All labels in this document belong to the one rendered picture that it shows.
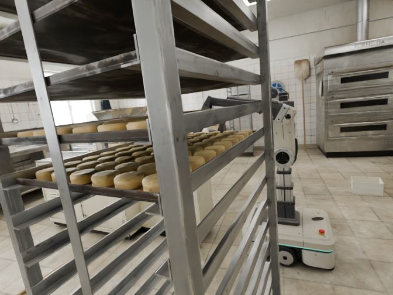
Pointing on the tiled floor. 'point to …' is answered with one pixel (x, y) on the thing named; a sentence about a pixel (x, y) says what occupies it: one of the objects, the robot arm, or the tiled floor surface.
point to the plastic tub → (366, 185)
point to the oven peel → (300, 68)
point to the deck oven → (355, 99)
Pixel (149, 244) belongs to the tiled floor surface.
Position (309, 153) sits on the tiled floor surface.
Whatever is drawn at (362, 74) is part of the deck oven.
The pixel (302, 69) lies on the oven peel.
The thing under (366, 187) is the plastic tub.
